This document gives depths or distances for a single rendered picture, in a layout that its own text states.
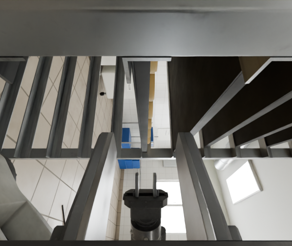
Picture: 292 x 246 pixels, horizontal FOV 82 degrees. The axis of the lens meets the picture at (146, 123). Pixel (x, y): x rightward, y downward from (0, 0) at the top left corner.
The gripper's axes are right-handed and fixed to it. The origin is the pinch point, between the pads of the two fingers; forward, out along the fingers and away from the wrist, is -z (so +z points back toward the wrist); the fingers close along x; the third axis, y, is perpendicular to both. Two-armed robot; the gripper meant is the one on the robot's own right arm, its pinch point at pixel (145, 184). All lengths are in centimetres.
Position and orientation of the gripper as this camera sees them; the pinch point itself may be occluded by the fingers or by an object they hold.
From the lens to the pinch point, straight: 49.2
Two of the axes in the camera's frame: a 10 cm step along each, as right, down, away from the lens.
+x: 10.0, 0.0, 0.0
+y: 0.0, 1.7, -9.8
